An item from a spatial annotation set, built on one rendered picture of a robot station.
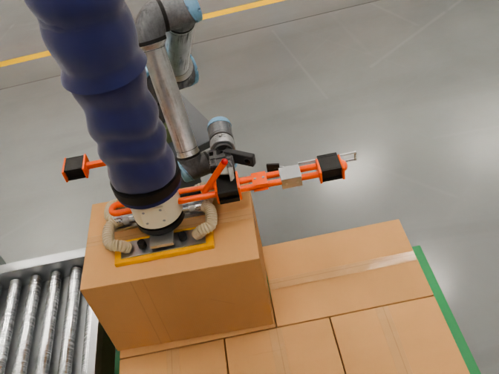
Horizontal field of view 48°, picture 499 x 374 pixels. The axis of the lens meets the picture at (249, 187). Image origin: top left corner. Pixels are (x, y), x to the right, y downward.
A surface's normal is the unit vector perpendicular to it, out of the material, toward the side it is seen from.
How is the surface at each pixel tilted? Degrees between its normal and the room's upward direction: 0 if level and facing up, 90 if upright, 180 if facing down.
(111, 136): 107
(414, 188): 0
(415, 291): 0
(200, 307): 90
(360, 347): 0
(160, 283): 90
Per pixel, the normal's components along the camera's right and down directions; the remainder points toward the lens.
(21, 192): -0.15, -0.71
